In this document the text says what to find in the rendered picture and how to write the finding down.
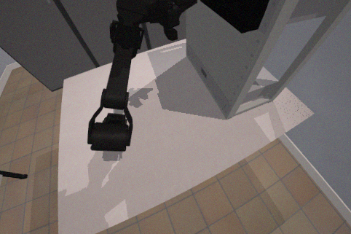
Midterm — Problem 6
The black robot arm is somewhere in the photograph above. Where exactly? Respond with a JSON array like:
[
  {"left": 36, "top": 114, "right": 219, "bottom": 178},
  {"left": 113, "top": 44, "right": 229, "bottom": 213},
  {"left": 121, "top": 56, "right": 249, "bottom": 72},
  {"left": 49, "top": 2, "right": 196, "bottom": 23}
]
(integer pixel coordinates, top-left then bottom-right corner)
[{"left": 87, "top": 0, "right": 180, "bottom": 152}]

